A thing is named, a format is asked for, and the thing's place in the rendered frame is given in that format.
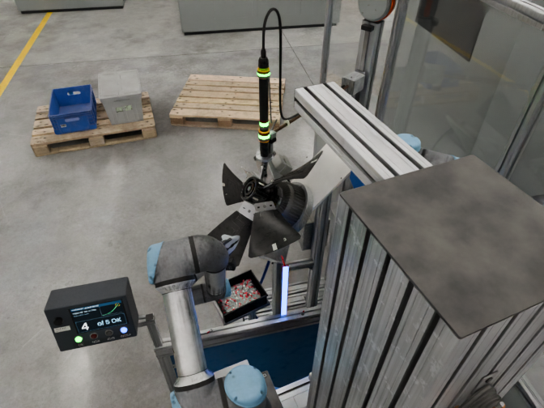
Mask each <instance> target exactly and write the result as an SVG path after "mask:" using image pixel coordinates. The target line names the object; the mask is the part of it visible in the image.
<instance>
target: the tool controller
mask: <svg viewBox="0 0 544 408"><path fill-rule="evenodd" d="M44 312H45V315H46V318H47V320H48V323H49V325H50V328H51V330H52V332H53V336H54V337H55V339H56V342H57V345H58V347H59V350H60V351H68V350H73V349H77V348H81V347H85V346H92V345H96V344H101V343H105V342H111V341H116V340H120V339H124V338H131V337H135V336H137V334H138V310H137V308H136V304H135V301H134V296H133V292H132V290H131V286H130V281H129V278H128V277H123V278H115V279H110V280H105V281H101V282H96V283H88V284H83V285H78V286H74V287H66V288H61V289H57V290H52V291H51V292H50V295H49V298H48V301H47V303H46V305H45V309H44ZM90 319H91V323H92V325H93V328H94V330H92V331H88V332H84V333H80V334H79V332H78V329H77V327H76V324H75V322H78V321H85V320H90ZM123 326H125V327H127V328H128V331H127V332H126V333H122V332H121V331H120V328H121V327H123ZM107 329H110V330H112V331H113V335H111V336H107V335H105V331H106V330H107ZM91 333H97V334H98V338H96V339H92V338H90V334H91ZM76 336H82V337H83V340H82V341H81V342H76V341H75V340H74V338H75V337H76Z"/></svg>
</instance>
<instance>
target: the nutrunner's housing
mask: <svg viewBox="0 0 544 408"><path fill-rule="evenodd" d="M258 67H259V68H261V69H266V68H268V67H269V59H268V57H267V56H266V49H261V56H260V57H259V59H258ZM260 153H261V157H267V156H268V154H269V142H260Z"/></svg>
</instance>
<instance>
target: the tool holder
mask: <svg viewBox="0 0 544 408"><path fill-rule="evenodd" d="M270 131H272V132H273V133H272V134H270V140H269V154H268V156H267V157H261V153H260V151H258V152H257V153H256V154H255V155H256V160H258V161H259V162H263V163H265V162H269V161H271V160H272V159H273V152H274V142H276V132H275V131H273V130H270Z"/></svg>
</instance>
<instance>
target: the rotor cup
mask: <svg viewBox="0 0 544 408"><path fill-rule="evenodd" d="M259 182H260V183H262V184H263V185H264V186H266V185H268V183H266V182H265V181H263V180H261V179H259V178H257V177H255V176H251V177H250V178H249V179H247V181H246V182H245V183H244V184H243V186H242V189H241V192H240V196H241V198H242V199H243V200H244V201H245V202H248V203H250V204H252V205H253V204H255V203H260V202H269V201H272V202H273V203H274V206H276V205H277V203H278V200H279V197H280V188H279V187H278V185H277V187H276V188H274V187H272V188H270V189H267V190H264V189H266V188H267V187H269V186H267V187H265V188H264V186H263V185H260V184H259ZM249 186H250V187H251V189H250V190H249V191H248V187H249ZM253 198H257V199H258V201H257V200H255V199H253Z"/></svg>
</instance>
